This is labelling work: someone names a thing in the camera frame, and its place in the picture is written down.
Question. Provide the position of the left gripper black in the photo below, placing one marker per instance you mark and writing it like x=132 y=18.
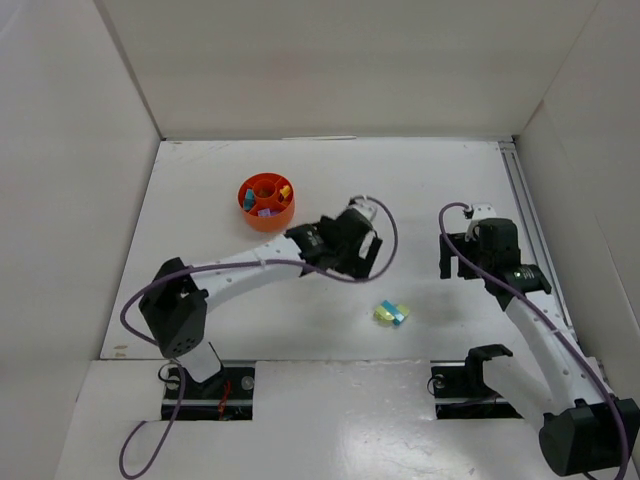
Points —
x=367 y=257

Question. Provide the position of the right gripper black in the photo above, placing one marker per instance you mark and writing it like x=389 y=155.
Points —
x=455 y=257

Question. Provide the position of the pale yellow lego brick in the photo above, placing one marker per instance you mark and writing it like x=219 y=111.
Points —
x=384 y=314

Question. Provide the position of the turquoise lego brick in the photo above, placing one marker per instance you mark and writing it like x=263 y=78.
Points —
x=392 y=310

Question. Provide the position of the yellow curved lego brick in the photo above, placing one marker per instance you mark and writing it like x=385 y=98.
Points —
x=285 y=192

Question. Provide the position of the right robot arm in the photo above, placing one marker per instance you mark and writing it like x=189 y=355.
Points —
x=582 y=426

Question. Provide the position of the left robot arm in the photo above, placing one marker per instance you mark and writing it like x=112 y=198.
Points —
x=176 y=304

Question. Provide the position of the orange round divided container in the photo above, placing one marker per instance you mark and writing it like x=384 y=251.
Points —
x=282 y=210

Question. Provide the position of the blue lego brick in container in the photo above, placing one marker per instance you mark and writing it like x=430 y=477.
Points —
x=249 y=200

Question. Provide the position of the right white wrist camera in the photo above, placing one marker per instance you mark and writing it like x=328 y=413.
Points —
x=474 y=214

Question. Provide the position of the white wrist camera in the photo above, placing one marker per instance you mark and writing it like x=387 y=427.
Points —
x=474 y=214
x=366 y=207

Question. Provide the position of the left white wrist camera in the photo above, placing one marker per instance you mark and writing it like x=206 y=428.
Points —
x=366 y=207

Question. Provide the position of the aluminium rail right side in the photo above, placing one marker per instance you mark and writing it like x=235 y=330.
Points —
x=531 y=224

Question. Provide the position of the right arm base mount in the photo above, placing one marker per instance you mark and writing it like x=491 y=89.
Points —
x=459 y=391

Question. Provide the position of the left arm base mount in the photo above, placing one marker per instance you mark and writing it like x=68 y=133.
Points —
x=225 y=398

